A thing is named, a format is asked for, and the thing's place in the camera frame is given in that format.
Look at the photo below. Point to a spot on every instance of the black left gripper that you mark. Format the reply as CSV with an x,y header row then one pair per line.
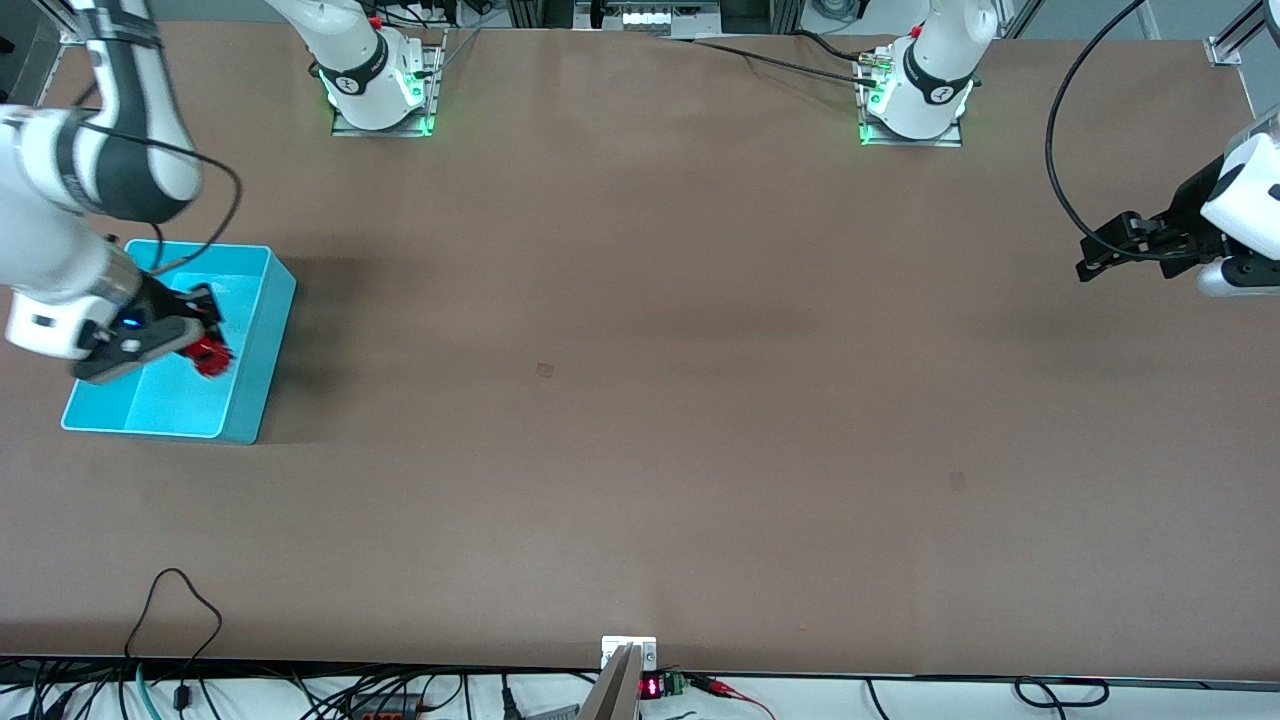
x,y
1187,213

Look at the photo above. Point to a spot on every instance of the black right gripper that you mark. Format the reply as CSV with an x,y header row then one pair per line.
x,y
163,304

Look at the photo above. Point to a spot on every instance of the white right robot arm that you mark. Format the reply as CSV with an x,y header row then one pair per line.
x,y
40,240

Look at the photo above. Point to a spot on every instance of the blue plastic box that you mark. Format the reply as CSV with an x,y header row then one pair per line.
x,y
170,400

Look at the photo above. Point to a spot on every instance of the black power strip red switches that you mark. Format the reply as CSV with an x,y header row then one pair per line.
x,y
385,706

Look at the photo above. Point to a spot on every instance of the red digit display module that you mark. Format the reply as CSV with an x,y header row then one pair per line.
x,y
651,687

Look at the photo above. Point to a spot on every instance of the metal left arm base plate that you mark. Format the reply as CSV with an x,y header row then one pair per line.
x,y
910,142

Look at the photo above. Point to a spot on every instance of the aluminium frame profile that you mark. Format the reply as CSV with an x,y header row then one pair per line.
x,y
65,20
1235,35

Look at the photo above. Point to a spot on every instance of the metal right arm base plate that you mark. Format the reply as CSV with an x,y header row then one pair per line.
x,y
432,90

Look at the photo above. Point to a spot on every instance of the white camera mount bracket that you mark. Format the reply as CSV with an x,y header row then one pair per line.
x,y
628,642

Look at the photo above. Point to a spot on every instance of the grey metal camera bar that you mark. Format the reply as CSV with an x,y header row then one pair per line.
x,y
612,690

